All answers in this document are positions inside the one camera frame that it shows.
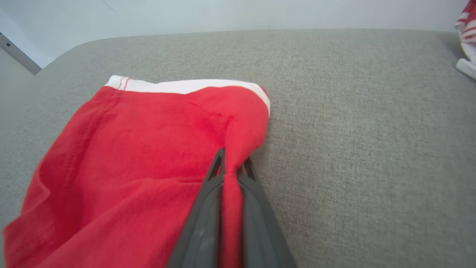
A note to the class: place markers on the grey metal wall rail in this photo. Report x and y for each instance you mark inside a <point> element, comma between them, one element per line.
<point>18,54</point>

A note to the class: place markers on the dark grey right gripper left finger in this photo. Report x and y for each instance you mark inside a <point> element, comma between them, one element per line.
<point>200,230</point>

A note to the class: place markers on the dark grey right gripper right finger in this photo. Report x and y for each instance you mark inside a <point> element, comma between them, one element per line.
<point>260,230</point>

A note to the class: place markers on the red garment with white hem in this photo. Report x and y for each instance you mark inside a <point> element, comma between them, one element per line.
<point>130,167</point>

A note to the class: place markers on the red Bulls basketball jersey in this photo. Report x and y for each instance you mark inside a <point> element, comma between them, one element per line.
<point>469,37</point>

